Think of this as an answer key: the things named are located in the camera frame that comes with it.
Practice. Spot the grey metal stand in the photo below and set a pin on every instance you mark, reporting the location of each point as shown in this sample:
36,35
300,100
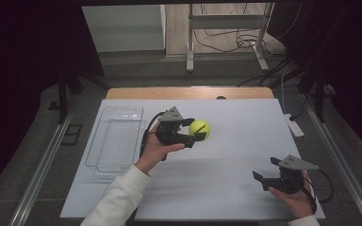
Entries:
226,21

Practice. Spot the yellow tennis ball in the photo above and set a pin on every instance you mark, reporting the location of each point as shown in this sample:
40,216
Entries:
196,126

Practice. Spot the dark curtain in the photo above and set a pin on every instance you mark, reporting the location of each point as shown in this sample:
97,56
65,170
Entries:
19,78
352,62

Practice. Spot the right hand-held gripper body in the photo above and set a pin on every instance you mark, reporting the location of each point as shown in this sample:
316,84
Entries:
290,179

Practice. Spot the black round table grommet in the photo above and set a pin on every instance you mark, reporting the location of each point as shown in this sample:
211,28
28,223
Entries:
221,97

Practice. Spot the person's left hand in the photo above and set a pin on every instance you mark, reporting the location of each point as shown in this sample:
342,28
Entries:
154,152

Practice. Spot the wooden table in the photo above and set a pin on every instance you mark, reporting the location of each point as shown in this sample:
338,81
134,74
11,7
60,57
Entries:
176,93

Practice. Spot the white power strip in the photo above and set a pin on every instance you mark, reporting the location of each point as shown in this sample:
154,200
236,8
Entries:
294,126

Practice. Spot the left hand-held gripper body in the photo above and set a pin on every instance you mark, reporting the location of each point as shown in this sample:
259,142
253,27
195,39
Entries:
169,130

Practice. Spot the aluminium rail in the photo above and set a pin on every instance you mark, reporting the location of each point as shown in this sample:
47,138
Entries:
41,175
342,169

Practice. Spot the white board table cover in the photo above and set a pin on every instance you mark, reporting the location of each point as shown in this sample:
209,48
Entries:
226,163

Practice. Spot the black stand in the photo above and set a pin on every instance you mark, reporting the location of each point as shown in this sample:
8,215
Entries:
62,94
319,100

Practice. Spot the person's right hand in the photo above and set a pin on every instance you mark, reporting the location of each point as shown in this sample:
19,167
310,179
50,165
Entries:
295,202

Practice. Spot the white cabinet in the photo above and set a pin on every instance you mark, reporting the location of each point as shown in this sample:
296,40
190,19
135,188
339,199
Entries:
122,28

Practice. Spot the clear plastic container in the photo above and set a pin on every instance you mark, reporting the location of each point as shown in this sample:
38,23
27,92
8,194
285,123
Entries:
116,138

